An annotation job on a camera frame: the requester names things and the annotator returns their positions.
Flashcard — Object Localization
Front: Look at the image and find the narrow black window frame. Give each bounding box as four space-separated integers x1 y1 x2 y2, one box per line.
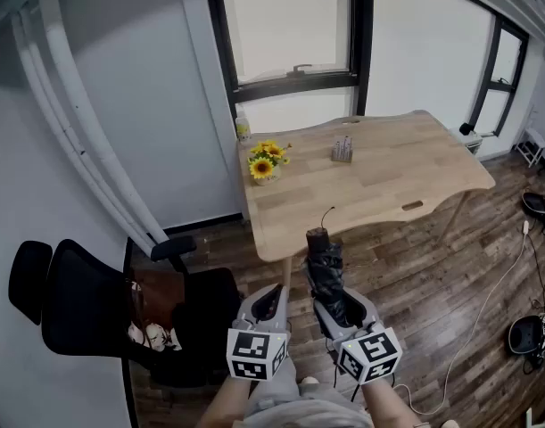
469 9 531 136

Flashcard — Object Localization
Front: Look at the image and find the person's right forearm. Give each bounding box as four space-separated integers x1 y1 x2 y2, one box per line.
360 377 425 428

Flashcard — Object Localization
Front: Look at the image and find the brown bag with floral cloth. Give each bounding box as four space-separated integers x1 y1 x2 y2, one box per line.
127 267 187 352

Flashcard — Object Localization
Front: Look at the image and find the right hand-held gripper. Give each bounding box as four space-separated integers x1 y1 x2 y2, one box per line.
314 288 403 385

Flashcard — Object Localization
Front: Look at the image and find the black round case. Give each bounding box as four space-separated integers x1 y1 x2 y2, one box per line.
507 313 545 375
521 188 545 239

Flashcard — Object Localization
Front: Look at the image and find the light wooden table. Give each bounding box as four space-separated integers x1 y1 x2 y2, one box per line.
236 109 497 293

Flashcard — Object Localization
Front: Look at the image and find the white bottle with yellow label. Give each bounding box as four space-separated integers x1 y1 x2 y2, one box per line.
234 111 252 144

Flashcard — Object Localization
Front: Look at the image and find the person's grey clothing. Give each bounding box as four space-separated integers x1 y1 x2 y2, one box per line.
244 357 376 428

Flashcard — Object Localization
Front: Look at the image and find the black office chair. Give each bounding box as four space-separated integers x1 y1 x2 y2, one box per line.
7 235 243 390

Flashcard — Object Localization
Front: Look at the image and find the low white cabinet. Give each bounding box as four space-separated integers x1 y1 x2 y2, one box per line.
447 126 484 158

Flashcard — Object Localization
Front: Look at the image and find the thick white pipe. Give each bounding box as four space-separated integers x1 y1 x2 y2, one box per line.
37 0 171 247

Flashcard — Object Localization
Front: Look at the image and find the black umbrella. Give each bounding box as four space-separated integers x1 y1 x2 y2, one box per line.
303 206 359 329

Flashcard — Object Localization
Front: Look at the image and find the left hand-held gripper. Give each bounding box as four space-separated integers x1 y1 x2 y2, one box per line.
226 283 292 381

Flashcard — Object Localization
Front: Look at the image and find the white power cable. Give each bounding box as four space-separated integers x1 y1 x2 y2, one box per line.
393 219 533 416

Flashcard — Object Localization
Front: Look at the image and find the sunflower bouquet in white pot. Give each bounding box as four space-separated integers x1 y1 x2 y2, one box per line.
246 139 294 188

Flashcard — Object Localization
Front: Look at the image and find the white step stool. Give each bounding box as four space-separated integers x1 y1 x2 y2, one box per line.
514 127 545 169

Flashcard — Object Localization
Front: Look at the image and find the person's left forearm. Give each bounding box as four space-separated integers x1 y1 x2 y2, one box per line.
194 374 252 428

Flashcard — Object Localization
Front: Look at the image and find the thin white pipe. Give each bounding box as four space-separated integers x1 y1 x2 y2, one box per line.
11 9 156 259

